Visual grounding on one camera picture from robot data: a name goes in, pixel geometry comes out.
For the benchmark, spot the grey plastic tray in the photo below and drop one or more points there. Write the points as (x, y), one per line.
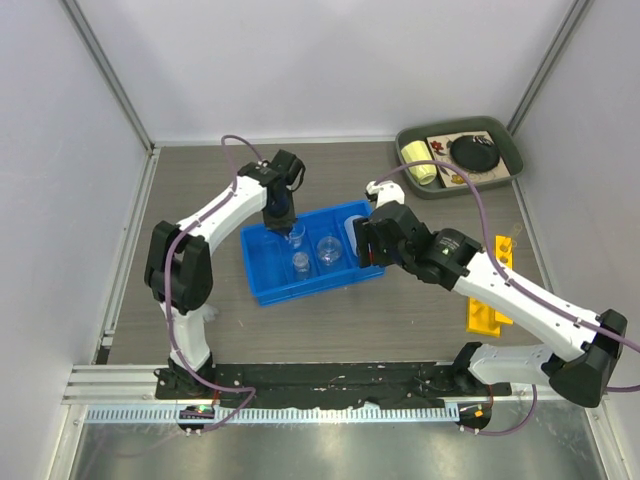
(447, 182)

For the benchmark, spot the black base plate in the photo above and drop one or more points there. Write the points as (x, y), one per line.
(326, 386)

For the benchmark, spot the black round pouch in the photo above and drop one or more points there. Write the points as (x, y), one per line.
(475, 153)

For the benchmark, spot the blue divided plastic bin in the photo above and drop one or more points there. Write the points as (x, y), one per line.
(268, 257)

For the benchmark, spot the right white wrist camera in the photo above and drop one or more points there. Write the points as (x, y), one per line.
(380, 194)

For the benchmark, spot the small clear glass beaker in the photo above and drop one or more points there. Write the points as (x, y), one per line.
(302, 266)

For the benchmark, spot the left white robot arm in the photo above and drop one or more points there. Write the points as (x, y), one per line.
(179, 270)

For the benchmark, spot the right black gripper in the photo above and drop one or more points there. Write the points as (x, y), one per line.
(365, 234)

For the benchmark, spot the pale yellow cup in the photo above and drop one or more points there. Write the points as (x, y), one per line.
(419, 162)

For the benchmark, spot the slotted cable duct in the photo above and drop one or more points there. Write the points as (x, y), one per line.
(184, 414)

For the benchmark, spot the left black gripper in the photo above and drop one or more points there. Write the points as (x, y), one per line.
(283, 224)

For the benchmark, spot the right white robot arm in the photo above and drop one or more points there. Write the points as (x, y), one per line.
(578, 349)

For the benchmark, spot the clear glass test tube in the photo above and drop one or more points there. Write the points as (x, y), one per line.
(515, 235)

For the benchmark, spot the red cap wash bottle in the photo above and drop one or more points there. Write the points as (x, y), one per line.
(353, 226)

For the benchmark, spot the yellow test tube rack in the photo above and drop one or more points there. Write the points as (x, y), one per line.
(482, 319)

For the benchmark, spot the clear glass flask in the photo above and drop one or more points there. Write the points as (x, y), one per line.
(329, 250)

